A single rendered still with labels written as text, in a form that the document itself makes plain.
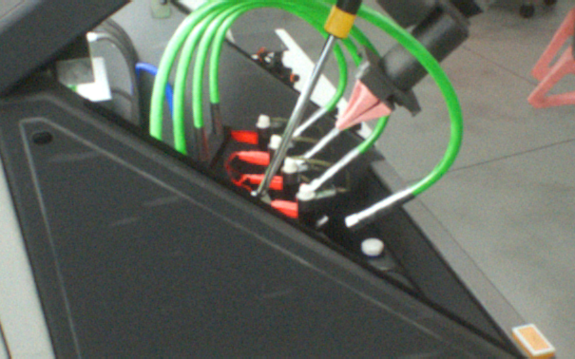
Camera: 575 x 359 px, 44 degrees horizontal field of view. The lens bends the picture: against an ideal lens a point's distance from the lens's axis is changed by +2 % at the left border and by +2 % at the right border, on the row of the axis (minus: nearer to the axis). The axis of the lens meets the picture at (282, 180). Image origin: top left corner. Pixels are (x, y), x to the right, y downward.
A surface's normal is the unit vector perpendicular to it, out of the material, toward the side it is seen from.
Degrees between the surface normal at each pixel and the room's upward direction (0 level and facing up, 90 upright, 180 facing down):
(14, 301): 90
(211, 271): 90
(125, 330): 90
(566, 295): 0
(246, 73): 90
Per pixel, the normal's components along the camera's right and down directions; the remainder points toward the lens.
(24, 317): 0.27, 0.48
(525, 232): -0.04, -0.86
